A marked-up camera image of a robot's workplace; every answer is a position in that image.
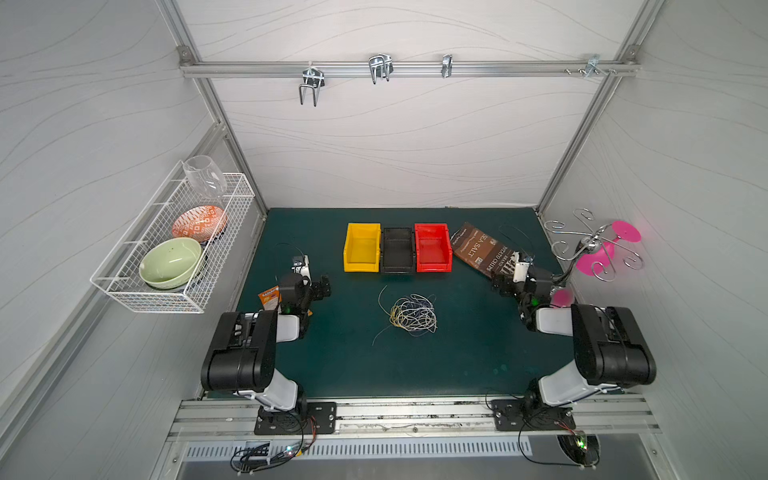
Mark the brown chips bag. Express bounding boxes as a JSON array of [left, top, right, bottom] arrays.
[[450, 222, 519, 278]]

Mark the metal loop hook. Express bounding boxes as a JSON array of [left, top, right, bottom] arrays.
[[368, 53, 394, 85]]

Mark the metal bracket hook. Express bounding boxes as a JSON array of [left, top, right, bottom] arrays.
[[563, 55, 618, 79]]

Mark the green bowl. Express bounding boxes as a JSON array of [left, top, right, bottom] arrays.
[[139, 237, 203, 290]]

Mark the silver glass holder stand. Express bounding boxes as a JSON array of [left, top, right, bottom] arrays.
[[543, 207, 645, 283]]

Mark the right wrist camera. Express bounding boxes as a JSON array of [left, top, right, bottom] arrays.
[[512, 252, 534, 283]]

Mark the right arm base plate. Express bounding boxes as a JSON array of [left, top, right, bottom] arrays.
[[487, 398, 576, 432]]

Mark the clear glass cup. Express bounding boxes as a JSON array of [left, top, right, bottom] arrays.
[[182, 155, 228, 203]]

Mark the aluminium top rail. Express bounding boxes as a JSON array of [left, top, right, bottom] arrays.
[[180, 58, 641, 80]]

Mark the yellow plastic bin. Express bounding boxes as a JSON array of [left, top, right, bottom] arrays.
[[343, 223, 382, 273]]

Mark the aluminium front rail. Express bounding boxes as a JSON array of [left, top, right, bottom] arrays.
[[167, 393, 662, 441]]

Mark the cable bundle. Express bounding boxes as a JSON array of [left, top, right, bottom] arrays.
[[371, 285, 439, 347]]

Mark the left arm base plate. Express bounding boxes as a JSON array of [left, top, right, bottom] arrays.
[[253, 401, 338, 436]]

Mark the black plastic bin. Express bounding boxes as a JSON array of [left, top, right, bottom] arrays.
[[380, 227, 416, 275]]

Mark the red plastic bin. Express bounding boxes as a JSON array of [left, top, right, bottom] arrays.
[[414, 223, 453, 273]]

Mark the white wire basket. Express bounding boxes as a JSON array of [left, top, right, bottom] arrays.
[[90, 165, 254, 314]]

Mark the small metal hook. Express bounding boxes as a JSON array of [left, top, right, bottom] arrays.
[[441, 54, 453, 79]]

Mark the orange snack packet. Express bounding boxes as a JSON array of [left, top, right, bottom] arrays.
[[258, 286, 281, 310]]

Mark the pink plastic wine glass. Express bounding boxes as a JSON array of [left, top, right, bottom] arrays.
[[550, 220, 643, 309]]

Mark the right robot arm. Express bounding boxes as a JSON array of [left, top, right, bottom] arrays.
[[490, 267, 657, 410]]

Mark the metal double hook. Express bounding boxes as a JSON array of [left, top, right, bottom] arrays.
[[298, 66, 326, 107]]

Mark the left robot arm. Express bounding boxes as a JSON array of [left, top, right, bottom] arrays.
[[200, 273, 332, 419]]

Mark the green tabletop mat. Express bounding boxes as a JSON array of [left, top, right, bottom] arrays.
[[237, 208, 573, 398]]

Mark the orange patterned bowl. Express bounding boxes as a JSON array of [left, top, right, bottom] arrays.
[[171, 205, 228, 244]]

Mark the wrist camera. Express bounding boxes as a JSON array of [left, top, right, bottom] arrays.
[[512, 252, 534, 283], [291, 254, 311, 282]]

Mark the aluminium rail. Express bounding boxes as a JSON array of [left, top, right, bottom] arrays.
[[180, 58, 641, 80], [167, 393, 662, 441]]

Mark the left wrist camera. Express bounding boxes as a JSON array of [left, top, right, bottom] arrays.
[[291, 254, 311, 282]]

